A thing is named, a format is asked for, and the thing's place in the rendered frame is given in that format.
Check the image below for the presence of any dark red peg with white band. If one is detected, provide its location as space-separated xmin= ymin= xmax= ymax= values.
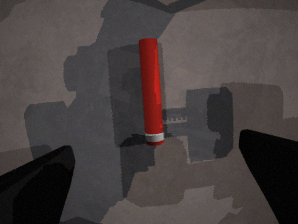
xmin=138 ymin=39 xmax=164 ymax=145

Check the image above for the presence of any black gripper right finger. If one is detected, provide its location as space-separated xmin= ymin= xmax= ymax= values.
xmin=238 ymin=129 xmax=298 ymax=224

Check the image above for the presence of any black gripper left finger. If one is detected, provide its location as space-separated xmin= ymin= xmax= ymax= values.
xmin=0 ymin=145 xmax=76 ymax=224

